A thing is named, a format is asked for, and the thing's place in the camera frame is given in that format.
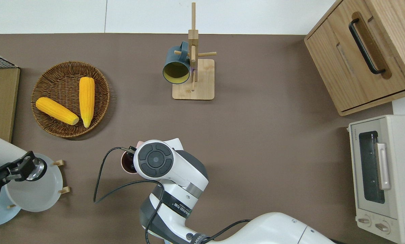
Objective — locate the white bottle with steel base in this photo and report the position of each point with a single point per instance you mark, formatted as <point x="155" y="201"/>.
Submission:
<point x="2" y="149"/>

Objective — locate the pink mug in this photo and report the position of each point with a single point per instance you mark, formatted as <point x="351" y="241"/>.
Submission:
<point x="126" y="167"/>

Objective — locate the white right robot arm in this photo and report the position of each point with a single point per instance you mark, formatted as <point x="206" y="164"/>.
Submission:
<point x="175" y="169"/>

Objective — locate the grey plate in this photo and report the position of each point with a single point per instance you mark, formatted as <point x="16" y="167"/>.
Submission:
<point x="36" y="193"/>

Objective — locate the wooden plate rack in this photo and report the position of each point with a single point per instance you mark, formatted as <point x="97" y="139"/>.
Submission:
<point x="61" y="162"/>

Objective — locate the yellow corn cob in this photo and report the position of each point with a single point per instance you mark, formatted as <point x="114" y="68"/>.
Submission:
<point x="57" y="111"/>
<point x="86" y="101"/>

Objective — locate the brown wicker basket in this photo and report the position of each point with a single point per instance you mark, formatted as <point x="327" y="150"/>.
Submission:
<point x="60" y="78"/>

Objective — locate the dark blue mug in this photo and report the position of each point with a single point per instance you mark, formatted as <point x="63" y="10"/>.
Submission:
<point x="172" y="57"/>

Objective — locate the wooden mug tree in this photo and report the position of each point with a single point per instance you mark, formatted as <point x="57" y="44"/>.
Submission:
<point x="202" y="84"/>

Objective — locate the brown table mat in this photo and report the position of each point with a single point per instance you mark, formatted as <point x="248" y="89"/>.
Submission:
<point x="256" y="152"/>

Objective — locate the wooden drawer cabinet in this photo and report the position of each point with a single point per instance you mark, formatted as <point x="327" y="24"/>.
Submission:
<point x="341" y="67"/>

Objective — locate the white toaster oven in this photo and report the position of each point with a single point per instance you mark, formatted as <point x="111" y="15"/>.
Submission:
<point x="402" y="152"/>

